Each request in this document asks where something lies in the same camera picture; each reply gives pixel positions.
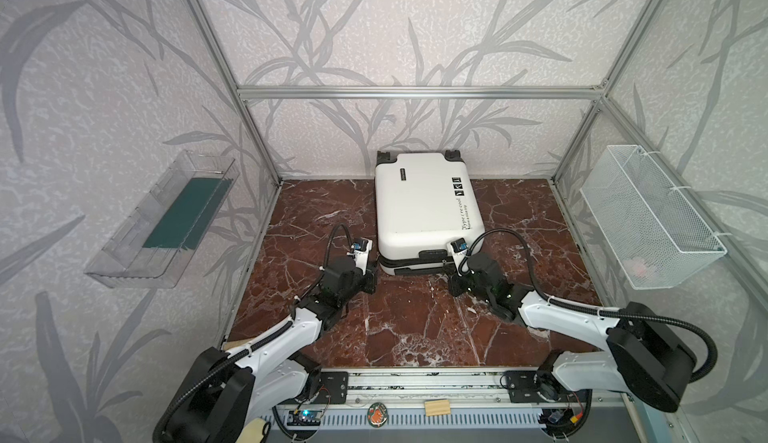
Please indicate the green circuit board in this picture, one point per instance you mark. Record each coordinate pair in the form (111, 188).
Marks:
(304, 418)

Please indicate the white wire mesh basket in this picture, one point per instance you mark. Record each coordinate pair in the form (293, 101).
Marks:
(643, 213)

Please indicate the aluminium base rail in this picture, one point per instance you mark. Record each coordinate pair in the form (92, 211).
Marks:
(420, 386)

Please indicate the black and yellow glove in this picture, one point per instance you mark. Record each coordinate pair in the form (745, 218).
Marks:
(256, 431)

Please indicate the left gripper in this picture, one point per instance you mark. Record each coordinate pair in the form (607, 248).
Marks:
(365, 278)

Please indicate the pink item in basket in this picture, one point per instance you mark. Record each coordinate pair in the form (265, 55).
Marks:
(638, 269)

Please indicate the small wooden block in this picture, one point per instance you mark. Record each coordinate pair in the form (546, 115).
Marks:
(435, 408)

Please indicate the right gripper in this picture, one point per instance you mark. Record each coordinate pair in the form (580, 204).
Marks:
(459, 281)

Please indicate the clear plastic wall tray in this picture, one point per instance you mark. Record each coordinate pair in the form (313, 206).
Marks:
(152, 248)

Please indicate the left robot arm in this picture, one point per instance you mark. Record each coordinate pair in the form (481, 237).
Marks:
(252, 359)

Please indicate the round red green badge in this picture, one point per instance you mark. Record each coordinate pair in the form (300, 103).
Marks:
(377, 415)

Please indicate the black and white suitcase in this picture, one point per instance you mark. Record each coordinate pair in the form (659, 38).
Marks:
(427, 214)

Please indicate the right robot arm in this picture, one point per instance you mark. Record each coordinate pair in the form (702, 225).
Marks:
(635, 351)

